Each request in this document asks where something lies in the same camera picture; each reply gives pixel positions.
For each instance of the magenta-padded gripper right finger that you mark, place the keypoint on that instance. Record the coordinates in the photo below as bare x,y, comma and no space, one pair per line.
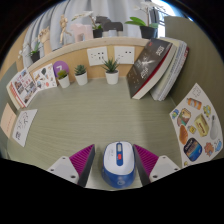
163,166

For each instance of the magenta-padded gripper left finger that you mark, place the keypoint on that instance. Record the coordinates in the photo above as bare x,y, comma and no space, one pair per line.
65,168

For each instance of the blue and white computer mouse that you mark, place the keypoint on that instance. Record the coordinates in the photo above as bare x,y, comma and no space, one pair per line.
118,166

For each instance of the white mouse pad with drawing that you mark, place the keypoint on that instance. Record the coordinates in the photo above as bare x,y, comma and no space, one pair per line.
25,126

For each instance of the colourful food sticker sheet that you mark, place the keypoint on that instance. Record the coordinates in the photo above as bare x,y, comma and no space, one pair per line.
196,128

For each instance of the small potted green plant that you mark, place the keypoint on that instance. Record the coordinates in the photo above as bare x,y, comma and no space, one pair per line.
81,78
112,76
64,81

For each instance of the red-edged photo magazine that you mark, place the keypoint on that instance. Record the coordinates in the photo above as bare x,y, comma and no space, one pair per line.
25,86

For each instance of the white books stack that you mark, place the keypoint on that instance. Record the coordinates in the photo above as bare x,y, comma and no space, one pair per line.
173,75

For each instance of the white sticker sheet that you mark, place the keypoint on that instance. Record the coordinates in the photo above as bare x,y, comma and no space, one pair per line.
45,76

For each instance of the black cover book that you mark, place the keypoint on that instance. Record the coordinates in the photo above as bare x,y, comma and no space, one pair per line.
148,68

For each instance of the green desk partition panel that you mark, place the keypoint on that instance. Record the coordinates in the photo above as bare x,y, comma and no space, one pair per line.
203,56
4,86

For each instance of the light wood desk shelf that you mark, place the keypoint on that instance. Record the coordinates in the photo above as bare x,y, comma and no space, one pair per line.
76,50

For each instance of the wooden hand model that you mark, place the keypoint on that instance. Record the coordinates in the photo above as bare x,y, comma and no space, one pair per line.
45,38

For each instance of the black horse figure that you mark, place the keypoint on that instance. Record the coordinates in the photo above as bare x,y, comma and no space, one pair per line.
111,26

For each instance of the grey curtain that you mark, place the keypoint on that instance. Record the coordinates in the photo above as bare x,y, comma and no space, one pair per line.
110,8

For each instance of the window with dark frame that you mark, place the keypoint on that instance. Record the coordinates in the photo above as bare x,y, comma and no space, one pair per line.
166,13

